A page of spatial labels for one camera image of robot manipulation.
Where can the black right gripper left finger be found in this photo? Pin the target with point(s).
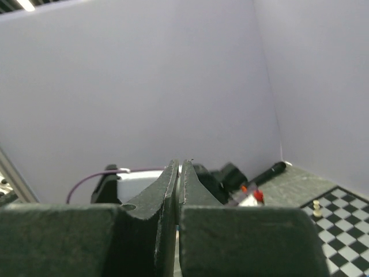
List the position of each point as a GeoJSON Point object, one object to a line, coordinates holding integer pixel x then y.
{"type": "Point", "coordinates": [132, 239]}

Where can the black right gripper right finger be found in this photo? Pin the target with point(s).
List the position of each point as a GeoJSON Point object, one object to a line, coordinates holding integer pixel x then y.
{"type": "Point", "coordinates": [222, 240]}

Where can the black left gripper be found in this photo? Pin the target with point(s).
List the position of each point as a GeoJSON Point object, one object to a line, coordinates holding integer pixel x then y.
{"type": "Point", "coordinates": [222, 183]}

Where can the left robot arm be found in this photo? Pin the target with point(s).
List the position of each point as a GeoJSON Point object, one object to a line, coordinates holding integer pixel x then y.
{"type": "Point", "coordinates": [119, 187]}

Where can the black marker orange cap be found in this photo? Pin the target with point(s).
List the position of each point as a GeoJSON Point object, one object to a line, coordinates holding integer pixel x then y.
{"type": "Point", "coordinates": [277, 169]}

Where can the cream chess pawn left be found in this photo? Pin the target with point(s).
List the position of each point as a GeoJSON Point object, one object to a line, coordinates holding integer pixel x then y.
{"type": "Point", "coordinates": [317, 209]}

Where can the black white chessboard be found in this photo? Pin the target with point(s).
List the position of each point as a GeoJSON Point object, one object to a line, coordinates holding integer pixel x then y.
{"type": "Point", "coordinates": [343, 230]}

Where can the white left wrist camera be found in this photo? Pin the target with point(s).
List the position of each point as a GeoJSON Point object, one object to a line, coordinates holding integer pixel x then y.
{"type": "Point", "coordinates": [247, 197]}

